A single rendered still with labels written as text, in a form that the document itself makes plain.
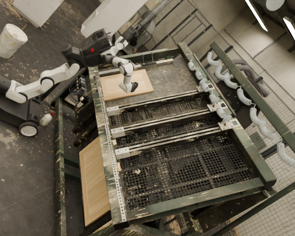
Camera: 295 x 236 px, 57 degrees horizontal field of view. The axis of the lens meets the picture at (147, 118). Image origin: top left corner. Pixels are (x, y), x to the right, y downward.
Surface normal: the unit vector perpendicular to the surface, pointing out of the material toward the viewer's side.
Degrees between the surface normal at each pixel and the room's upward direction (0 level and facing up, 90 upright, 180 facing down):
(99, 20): 90
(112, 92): 52
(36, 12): 90
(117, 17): 90
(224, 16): 90
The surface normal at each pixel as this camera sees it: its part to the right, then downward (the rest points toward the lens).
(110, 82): -0.05, -0.70
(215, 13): 0.13, 0.61
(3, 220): 0.73, -0.59
